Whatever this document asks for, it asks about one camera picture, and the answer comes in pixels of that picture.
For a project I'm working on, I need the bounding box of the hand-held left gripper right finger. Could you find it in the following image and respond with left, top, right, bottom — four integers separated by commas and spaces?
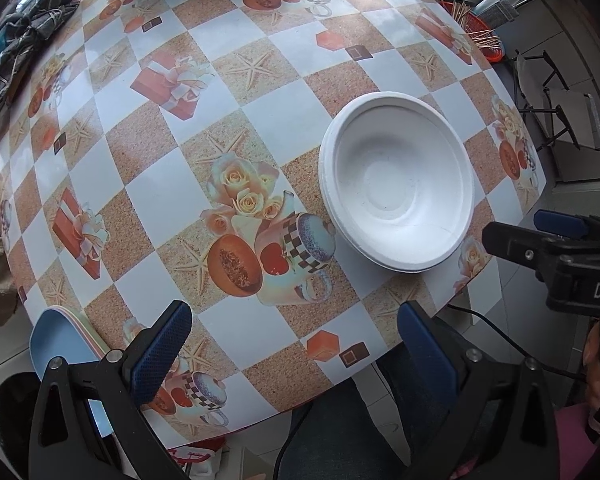
396, 301, 563, 480

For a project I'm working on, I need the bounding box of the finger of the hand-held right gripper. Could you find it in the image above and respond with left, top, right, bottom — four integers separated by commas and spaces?
481, 221, 563, 276
532, 208, 600, 248

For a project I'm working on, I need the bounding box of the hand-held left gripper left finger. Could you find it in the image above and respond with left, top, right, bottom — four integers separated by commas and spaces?
27, 300, 194, 480

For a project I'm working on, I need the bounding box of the green plastic plate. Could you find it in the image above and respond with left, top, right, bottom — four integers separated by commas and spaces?
62, 306, 118, 356

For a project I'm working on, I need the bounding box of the white paper plate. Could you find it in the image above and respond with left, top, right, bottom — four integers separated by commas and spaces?
321, 180, 463, 274

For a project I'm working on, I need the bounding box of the blue plastic plate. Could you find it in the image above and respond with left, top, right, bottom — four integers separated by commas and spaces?
29, 307, 116, 436

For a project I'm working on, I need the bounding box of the large white paper bowl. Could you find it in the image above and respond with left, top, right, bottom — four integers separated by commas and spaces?
319, 91, 476, 271

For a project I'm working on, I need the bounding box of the person's right hand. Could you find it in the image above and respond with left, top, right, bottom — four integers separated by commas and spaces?
582, 320, 600, 411

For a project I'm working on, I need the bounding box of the person's right leg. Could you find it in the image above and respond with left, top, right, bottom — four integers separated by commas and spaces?
375, 350, 433, 461

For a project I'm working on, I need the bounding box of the person's leg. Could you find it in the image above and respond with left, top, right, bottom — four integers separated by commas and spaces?
275, 377, 411, 480
375, 350, 433, 461

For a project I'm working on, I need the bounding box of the white red-print container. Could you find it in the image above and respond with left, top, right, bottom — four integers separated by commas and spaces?
167, 437, 226, 480

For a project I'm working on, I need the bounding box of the folding chair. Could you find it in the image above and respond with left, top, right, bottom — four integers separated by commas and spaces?
512, 50, 600, 153

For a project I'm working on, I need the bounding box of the person's left leg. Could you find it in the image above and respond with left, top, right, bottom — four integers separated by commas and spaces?
275, 377, 411, 480

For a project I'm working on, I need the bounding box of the pink garment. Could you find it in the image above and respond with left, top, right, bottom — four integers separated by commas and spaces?
554, 404, 600, 480

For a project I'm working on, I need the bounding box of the red basket of wooden sticks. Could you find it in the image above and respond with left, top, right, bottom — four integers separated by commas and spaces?
432, 0, 506, 63

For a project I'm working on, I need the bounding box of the checkered printed tablecloth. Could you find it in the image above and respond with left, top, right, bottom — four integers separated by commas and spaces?
0, 0, 548, 448

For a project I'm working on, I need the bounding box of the plaid cloth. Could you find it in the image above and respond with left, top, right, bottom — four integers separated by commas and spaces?
0, 0, 81, 118

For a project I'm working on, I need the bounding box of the black cable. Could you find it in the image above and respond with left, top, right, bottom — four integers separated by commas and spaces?
447, 304, 598, 378

